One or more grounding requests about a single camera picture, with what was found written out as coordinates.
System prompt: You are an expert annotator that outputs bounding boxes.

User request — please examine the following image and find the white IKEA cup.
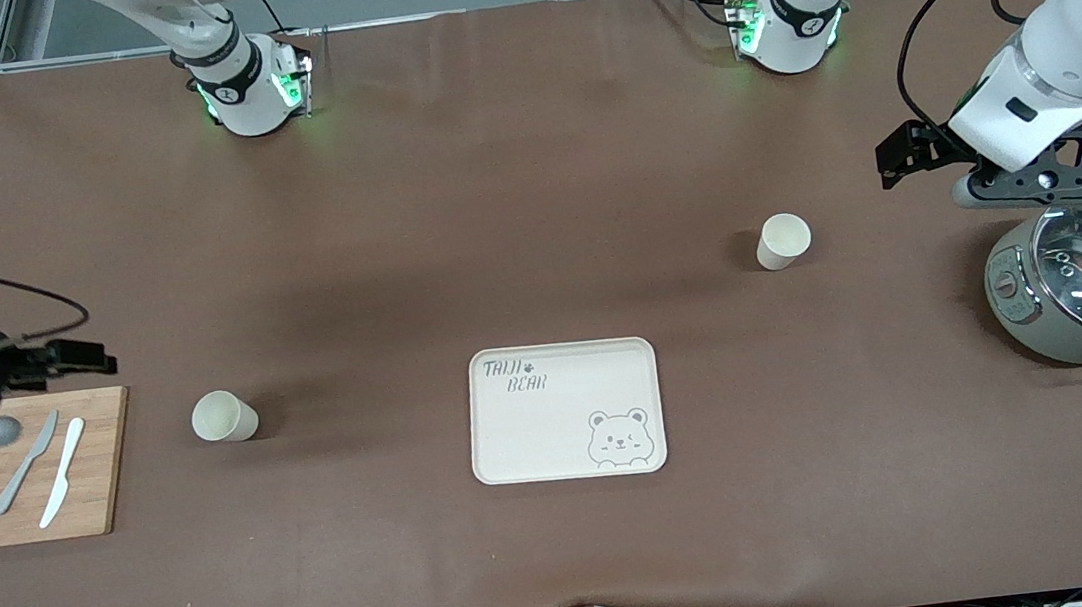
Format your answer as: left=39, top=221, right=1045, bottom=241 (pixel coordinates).
left=187, top=386, right=262, bottom=448
left=752, top=210, right=816, bottom=274

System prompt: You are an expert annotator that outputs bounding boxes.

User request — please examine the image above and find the white plastic knife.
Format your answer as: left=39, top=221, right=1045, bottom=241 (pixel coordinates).
left=28, top=417, right=97, bottom=530

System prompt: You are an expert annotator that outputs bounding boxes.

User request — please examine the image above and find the black right base cable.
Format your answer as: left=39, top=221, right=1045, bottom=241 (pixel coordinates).
left=243, top=0, right=290, bottom=39

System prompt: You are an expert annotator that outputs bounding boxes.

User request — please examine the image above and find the grey plastic knife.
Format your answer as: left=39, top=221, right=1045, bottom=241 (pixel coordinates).
left=0, top=410, right=70, bottom=517

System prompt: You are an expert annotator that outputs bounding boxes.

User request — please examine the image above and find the wooden cutting board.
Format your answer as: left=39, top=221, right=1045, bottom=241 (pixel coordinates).
left=0, top=385, right=144, bottom=548

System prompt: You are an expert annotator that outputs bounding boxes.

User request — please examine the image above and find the brown table mat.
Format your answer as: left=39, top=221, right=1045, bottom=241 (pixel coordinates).
left=0, top=0, right=1082, bottom=607

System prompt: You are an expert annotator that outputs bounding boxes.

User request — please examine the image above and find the beige bear print tray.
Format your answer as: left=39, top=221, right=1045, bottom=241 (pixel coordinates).
left=460, top=332, right=670, bottom=492

